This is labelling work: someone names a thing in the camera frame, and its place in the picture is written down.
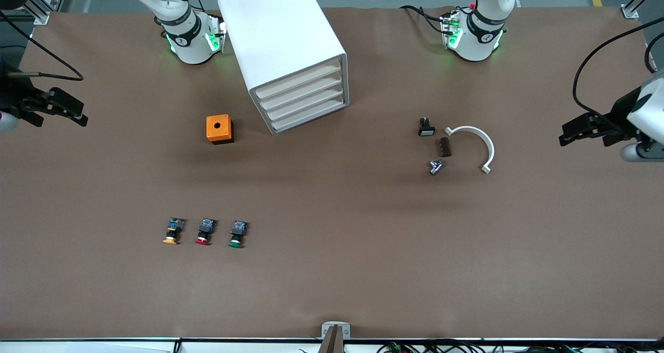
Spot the yellow mushroom push button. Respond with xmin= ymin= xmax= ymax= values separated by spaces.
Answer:
xmin=162 ymin=217 xmax=186 ymax=246

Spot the red mushroom push button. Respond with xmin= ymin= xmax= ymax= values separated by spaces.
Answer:
xmin=195 ymin=218 xmax=217 ymax=246

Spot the green mushroom push button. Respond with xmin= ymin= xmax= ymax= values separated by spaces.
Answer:
xmin=228 ymin=220 xmax=249 ymax=249

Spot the brown table cover sheet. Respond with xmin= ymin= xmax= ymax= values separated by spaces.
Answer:
xmin=0 ymin=5 xmax=664 ymax=341

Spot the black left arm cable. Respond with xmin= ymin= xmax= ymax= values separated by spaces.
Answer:
xmin=573 ymin=29 xmax=664 ymax=116

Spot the white curved plastic bracket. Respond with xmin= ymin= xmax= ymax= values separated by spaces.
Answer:
xmin=445 ymin=126 xmax=495 ymax=175

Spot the orange button enclosure box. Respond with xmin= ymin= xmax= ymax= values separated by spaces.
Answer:
xmin=206 ymin=114 xmax=234 ymax=145

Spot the black arm base cable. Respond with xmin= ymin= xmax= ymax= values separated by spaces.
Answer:
xmin=399 ymin=4 xmax=448 ymax=34

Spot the white table edge rail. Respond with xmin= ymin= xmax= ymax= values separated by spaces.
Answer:
xmin=0 ymin=336 xmax=664 ymax=353

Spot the black cable bundle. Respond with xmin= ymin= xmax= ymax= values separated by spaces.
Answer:
xmin=376 ymin=340 xmax=664 ymax=353

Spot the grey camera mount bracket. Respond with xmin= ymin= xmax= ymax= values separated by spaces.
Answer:
xmin=319 ymin=321 xmax=352 ymax=353

